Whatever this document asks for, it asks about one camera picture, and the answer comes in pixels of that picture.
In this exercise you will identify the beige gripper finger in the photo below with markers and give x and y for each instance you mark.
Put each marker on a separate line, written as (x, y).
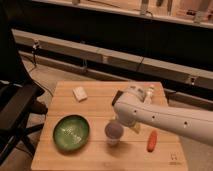
(136, 128)

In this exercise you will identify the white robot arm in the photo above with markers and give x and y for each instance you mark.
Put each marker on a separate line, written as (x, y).
(131, 107)

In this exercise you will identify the orange carrot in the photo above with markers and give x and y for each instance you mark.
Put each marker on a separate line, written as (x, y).
(152, 141)

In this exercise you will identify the small white bottle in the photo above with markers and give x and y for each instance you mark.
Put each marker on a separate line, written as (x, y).
(149, 94)

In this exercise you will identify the black rectangular block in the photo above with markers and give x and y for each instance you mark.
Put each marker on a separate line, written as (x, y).
(116, 97)

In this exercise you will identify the green round plate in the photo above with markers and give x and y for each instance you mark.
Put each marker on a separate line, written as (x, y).
(71, 133)

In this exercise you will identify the white sponge block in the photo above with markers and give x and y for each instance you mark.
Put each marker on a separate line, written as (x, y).
(79, 93)

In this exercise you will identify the black office chair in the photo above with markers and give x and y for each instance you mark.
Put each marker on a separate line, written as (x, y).
(16, 104)

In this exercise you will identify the long grey wall rail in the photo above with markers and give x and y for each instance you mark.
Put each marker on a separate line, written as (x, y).
(166, 70)

